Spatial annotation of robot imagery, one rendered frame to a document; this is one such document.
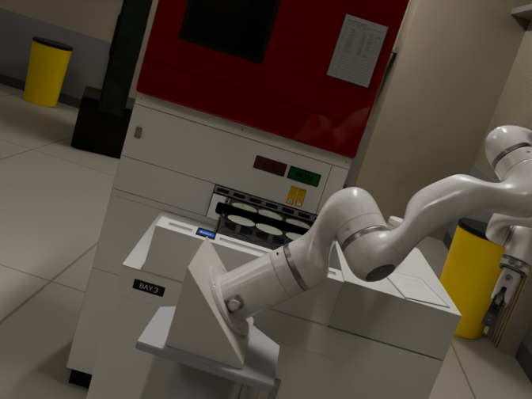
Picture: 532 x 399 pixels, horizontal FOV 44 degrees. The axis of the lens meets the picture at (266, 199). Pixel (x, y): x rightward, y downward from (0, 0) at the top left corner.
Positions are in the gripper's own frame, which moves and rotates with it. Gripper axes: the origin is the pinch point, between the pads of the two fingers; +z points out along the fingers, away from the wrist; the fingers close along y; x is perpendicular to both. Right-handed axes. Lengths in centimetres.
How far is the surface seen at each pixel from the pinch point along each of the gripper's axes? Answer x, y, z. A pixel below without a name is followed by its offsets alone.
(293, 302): 49, -17, 21
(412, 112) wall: 155, 488, -193
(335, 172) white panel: 69, 30, -26
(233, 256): 68, -27, 17
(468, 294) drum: 17, 273, -25
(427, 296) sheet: 17.9, -0.5, 1.8
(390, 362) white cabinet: 19.1, -2.2, 23.6
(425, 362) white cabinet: 10.5, 0.4, 19.3
